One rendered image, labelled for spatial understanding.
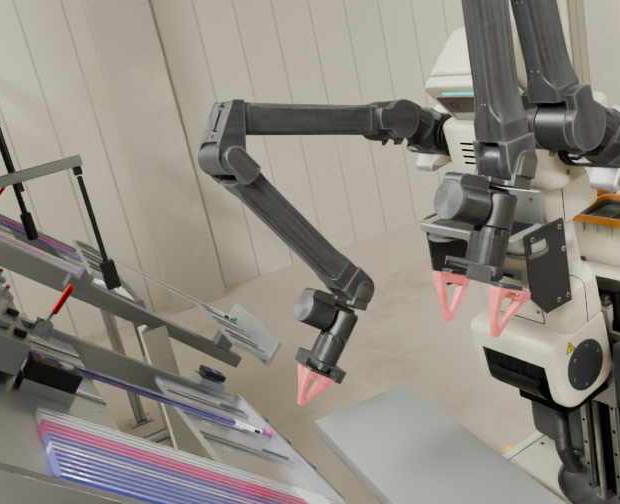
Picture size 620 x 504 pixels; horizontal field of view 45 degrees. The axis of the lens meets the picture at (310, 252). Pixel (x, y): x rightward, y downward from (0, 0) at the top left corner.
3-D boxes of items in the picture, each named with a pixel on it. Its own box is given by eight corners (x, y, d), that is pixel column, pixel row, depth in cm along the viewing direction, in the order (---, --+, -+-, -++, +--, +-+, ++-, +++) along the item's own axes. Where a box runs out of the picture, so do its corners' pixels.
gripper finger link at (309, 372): (292, 404, 145) (313, 360, 145) (277, 391, 151) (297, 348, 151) (319, 414, 148) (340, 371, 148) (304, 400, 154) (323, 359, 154)
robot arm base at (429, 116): (461, 115, 154) (422, 114, 164) (434, 99, 150) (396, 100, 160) (448, 155, 154) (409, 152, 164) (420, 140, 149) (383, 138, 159)
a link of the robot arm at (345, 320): (366, 316, 148) (350, 307, 153) (340, 304, 144) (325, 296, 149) (350, 348, 148) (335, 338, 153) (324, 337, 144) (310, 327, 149)
